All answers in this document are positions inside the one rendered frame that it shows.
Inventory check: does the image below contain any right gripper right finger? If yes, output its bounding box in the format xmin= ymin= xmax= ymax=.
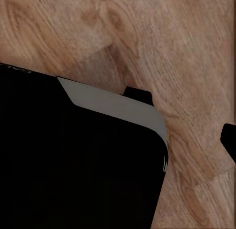
xmin=220 ymin=124 xmax=236 ymax=163

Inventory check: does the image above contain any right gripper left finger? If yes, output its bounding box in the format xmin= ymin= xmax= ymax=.
xmin=0 ymin=124 xmax=26 ymax=182

